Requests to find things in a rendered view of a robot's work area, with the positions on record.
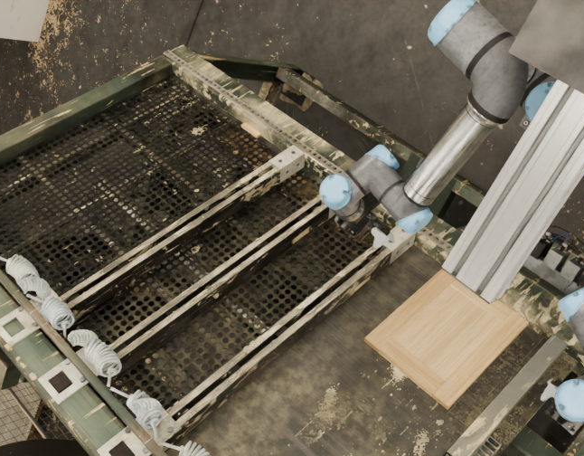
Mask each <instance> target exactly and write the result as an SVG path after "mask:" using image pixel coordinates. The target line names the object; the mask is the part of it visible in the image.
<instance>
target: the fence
mask: <svg viewBox="0 0 584 456"><path fill-rule="evenodd" d="M567 345H568V344H567V343H566V342H564V341H563V340H561V339H560V338H559V337H557V336H555V335H554V334H553V335H552V336H551V337H550V338H549V339H548V340H547V341H546V343H545V344H544V345H543V346H542V347H541V348H540V349H539V350H538V352H537V353H536V354H535V355H534V356H533V357H532V358H531V359H530V360H529V362H528V363H527V364H526V365H525V366H524V367H523V368H522V369H521V371H520V372H519V373H518V374H517V375H516V376H515V377H514V378H513V379H512V381H511V382H510V383H509V384H508V385H507V386H506V387H505V388H504V389H503V391H502V392H501V393H500V394H499V395H498V396H497V397H496V398H495V399H494V400H493V401H492V402H491V403H490V404H489V405H488V406H487V407H486V408H485V410H484V411H483V412H482V413H481V414H480V415H479V416H478V417H477V419H476V420H475V421H474V422H473V423H472V424H471V425H470V426H469V427H468V429H467V430H466V431H465V432H464V433H463V434H462V435H461V436H460V437H459V439H458V440H457V441H456V442H455V443H454V444H453V445H452V446H451V448H450V449H449V450H448V451H447V452H448V453H450V454H451V455H452V456H473V454H474V452H475V451H476V450H477V449H478V447H479V446H480V445H481V444H482V443H483V442H484V441H485V439H486V438H487V437H488V436H489V435H491V434H492V433H493V432H494V430H495V429H496V428H497V427H498V426H499V425H500V423H501V422H502V421H503V420H504V419H505V418H506V416H507V415H508V414H509V413H510V412H511V411H512V410H513V408H514V407H515V406H516V405H517V404H518V403H519V402H520V401H521V400H522V399H523V398H524V397H525V395H526V394H527V393H528V392H529V391H530V390H531V389H532V387H533V386H534V385H535V384H536V383H537V382H538V381H539V379H540V378H541V377H542V376H543V375H544V374H545V372H546V371H547V370H548V369H549V368H550V367H551V365H552V364H553V363H554V362H555V361H556V360H557V359H558V357H559V356H560V355H561V354H562V353H563V352H564V350H565V348H566V347H567Z"/></svg>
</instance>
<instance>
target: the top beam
mask: <svg viewBox="0 0 584 456"><path fill-rule="evenodd" d="M18 308H19V306H18V305H17V304H16V303H15V302H14V301H13V299H12V298H11V297H10V296H9V295H8V294H7V293H6V291H5V290H4V289H3V288H2V287H1V286H0V318H3V317H4V316H6V315H7V314H9V313H10V312H12V311H14V310H15V309H18ZM3 328H4V329H5V331H6V332H7V333H8V334H9V336H10V337H13V336H15V335H16V334H18V333H19V332H21V331H22V330H24V329H25V327H24V326H23V325H22V324H21V323H20V322H19V320H18V319H17V318H15V319H14V320H12V321H11V322H9V323H7V324H6V325H4V326H3ZM0 347H1V348H2V350H3V351H4V352H5V354H6V355H7V356H8V357H9V358H10V360H11V361H12V362H13V363H14V365H15V366H16V367H17V368H18V370H19V371H20V372H21V373H22V374H23V376H24V377H25V378H26V379H27V381H28V382H29V383H30V384H31V385H32V387H33V388H34V389H35V391H36V392H37V393H38V394H39V395H40V397H41V398H42V399H43V400H44V402H46V403H47V404H48V406H49V407H50V408H51V409H52V411H53V412H54V413H55V414H56V415H57V417H58V418H59V419H60V420H61V422H62V423H63V424H64V425H65V427H66V428H67V429H68V430H69V431H70V433H71V434H72V435H73V437H74V438H75V439H76V440H77V441H78V443H79V444H80V445H81V446H82V448H83V449H84V450H85V451H86V453H87V454H88V455H89V456H100V455H99V453H98V452H97V450H98V449H99V448H100V447H101V446H102V445H104V444H105V443H106V442H108V441H109V440H110V439H112V438H113V437H114V436H115V435H117V434H118V433H119V432H121V431H122V430H123V429H125V428H126V427H125V426H124V425H123V424H122V423H121V422H120V420H119V419H118V418H117V417H116V416H115V415H114V414H113V413H112V412H111V411H110V410H109V409H108V408H107V406H106V405H105V404H104V403H103V402H102V401H101V400H100V398H99V397H98V396H97V395H96V394H95V393H94V392H93V390H92V389H91V388H90V387H89V386H88V385H84V386H83V387H82V388H81V389H80V390H79V391H77V392H76V393H75V394H73V395H72V396H70V397H69V398H67V399H66V400H65V401H63V402H62V403H60V404H57V403H56V402H55V401H54V399H53V398H52V397H51V396H50V394H49V393H48V392H47V391H46V390H45V388H44V387H43V386H42V385H41V383H40V382H39V381H38V379H39V378H40V377H41V376H43V375H44V374H46V373H47V372H49V371H50V370H52V369H53V368H54V367H56V366H57V365H58V364H60V363H61V362H63V361H64V360H66V359H65V358H64V357H63V356H62V355H61V354H60V352H59V351H58V350H57V349H56V348H55V347H54V346H53V344H52V343H51V342H50V341H49V340H48V339H47V338H46V336H45V335H44V334H43V333H42V332H41V331H40V329H37V330H36V331H34V332H33V333H32V334H31V335H29V336H28V337H26V338H24V339H23V340H21V341H20V342H18V343H17V344H15V345H14V346H12V347H9V346H8V344H7V343H6V342H5V341H4V339H3V338H2V337H1V336H0Z"/></svg>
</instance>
